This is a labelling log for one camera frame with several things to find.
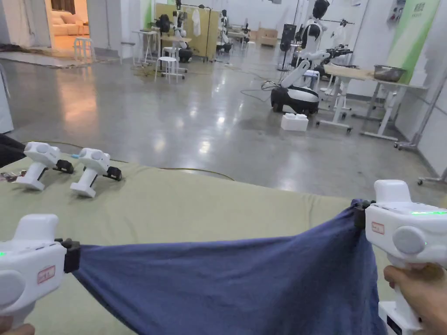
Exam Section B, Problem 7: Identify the beige sofa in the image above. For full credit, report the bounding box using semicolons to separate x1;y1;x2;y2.
51;12;90;36

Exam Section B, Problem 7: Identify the white folding table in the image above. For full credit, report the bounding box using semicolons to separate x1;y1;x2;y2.
131;30;159;67

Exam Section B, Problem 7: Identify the person's left hand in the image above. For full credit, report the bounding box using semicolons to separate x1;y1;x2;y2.
0;314;36;335

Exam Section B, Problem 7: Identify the white round stool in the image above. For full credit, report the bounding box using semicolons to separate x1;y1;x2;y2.
74;37;96;64
154;56;179;84

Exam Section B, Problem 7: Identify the white robot with black base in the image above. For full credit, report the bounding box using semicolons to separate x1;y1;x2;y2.
155;0;193;64

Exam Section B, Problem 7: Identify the white foam block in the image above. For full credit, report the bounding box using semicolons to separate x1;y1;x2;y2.
281;113;309;132

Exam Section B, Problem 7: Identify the wooden table with metal bowl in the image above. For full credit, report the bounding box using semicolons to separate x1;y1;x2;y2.
316;64;429;142

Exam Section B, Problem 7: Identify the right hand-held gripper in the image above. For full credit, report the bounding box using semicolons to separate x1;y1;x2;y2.
352;179;447;335

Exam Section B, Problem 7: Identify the spare white hand-held gripper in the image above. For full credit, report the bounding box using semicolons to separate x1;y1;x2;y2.
69;148;123;199
15;141;75;192

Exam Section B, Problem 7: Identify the person's right hand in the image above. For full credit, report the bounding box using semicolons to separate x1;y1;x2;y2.
383;263;447;335

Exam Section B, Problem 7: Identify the wooden carton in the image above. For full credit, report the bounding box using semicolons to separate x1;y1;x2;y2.
256;29;279;46

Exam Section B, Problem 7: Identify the dark blue shirt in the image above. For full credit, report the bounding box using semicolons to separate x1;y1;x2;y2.
71;198;389;335

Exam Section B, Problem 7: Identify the black device on stand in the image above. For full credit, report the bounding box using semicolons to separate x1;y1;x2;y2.
277;23;298;72

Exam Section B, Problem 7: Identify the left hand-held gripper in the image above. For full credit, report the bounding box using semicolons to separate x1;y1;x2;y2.
0;213;81;319

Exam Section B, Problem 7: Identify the bed with pale green sheet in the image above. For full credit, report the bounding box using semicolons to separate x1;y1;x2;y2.
0;149;389;335

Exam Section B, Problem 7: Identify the white and black wheeled robot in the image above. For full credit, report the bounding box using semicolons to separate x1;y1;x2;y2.
270;0;354;114

